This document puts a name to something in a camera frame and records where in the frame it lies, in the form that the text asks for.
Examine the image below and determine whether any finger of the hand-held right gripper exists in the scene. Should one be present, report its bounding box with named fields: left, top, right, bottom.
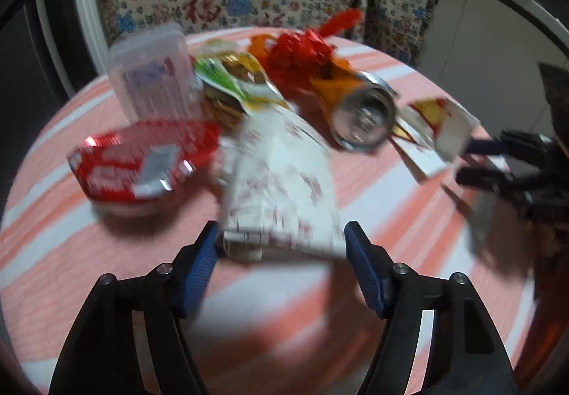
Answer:
left=456, top=167, right=541, bottom=204
left=464, top=132, right=554, bottom=158

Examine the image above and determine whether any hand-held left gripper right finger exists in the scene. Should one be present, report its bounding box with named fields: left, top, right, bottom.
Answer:
left=344, top=221, right=521, bottom=395

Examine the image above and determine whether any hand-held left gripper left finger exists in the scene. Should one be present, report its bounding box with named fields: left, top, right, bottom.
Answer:
left=48, top=221, right=219, bottom=395

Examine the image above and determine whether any white paper bag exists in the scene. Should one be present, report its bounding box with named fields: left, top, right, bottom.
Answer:
left=216, top=104, right=347, bottom=263

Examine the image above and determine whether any green yellow snack packet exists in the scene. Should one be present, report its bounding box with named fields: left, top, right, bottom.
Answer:
left=192, top=39, right=294, bottom=131

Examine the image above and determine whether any red instant noodle bowl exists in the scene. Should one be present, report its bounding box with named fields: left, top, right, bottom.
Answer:
left=66, top=118, right=223, bottom=218

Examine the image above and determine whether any clear plastic cup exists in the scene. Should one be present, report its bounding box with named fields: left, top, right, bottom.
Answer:
left=106, top=22, right=203, bottom=124

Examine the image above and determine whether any red snack wrapper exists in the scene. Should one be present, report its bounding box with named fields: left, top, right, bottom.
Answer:
left=266, top=8, right=363, bottom=86

